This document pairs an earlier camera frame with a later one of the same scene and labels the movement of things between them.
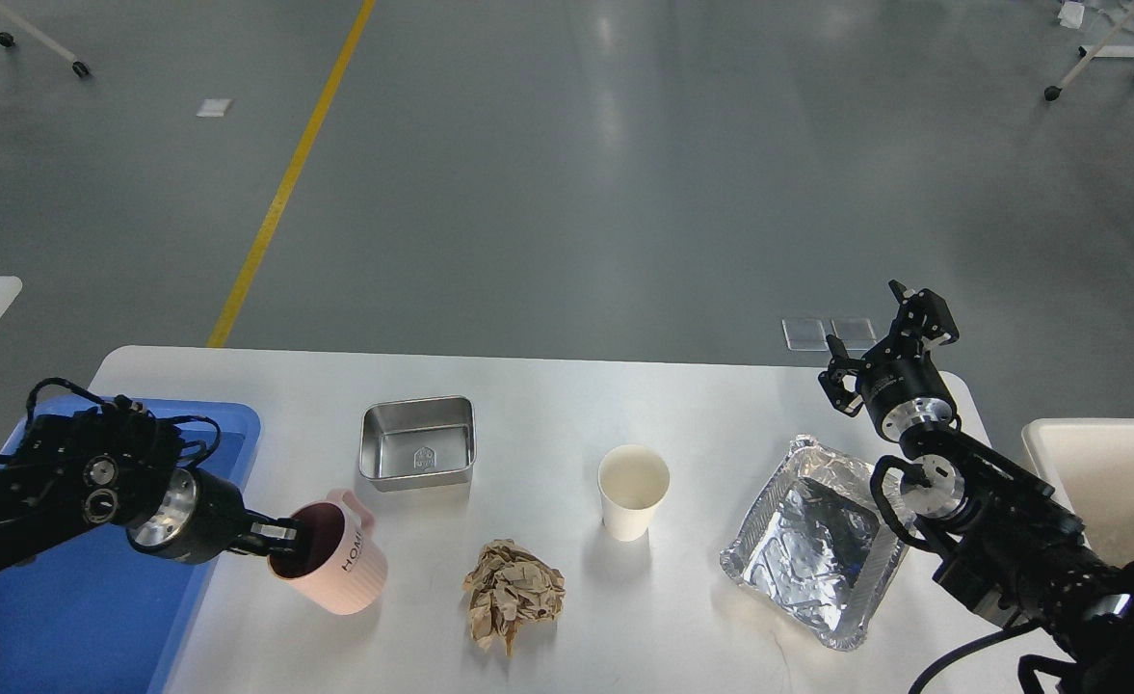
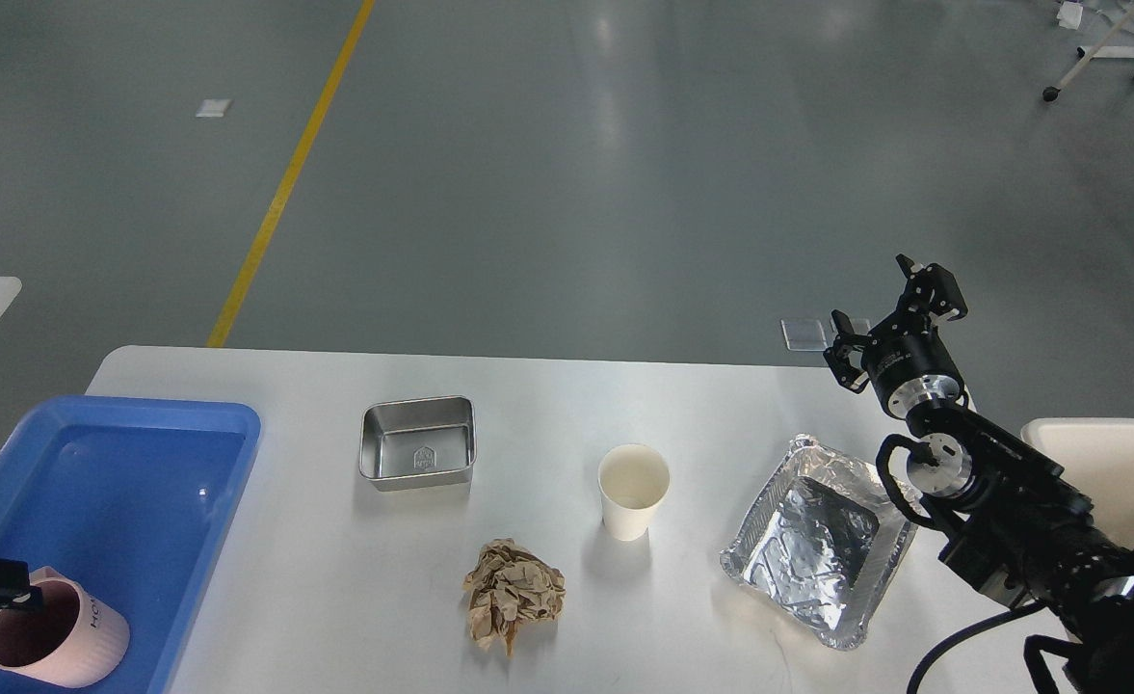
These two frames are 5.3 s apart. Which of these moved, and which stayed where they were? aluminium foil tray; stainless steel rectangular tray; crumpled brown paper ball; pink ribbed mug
Moved: pink ribbed mug
Stayed: crumpled brown paper ball; stainless steel rectangular tray; aluminium foil tray
